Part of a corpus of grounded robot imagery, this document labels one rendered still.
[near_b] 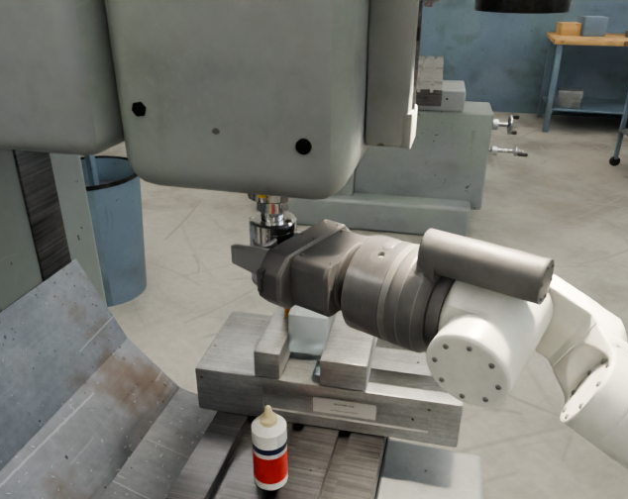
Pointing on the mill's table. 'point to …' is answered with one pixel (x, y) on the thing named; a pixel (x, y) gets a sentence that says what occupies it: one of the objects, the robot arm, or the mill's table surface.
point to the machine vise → (305, 383)
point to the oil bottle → (269, 449)
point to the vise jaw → (347, 356)
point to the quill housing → (243, 92)
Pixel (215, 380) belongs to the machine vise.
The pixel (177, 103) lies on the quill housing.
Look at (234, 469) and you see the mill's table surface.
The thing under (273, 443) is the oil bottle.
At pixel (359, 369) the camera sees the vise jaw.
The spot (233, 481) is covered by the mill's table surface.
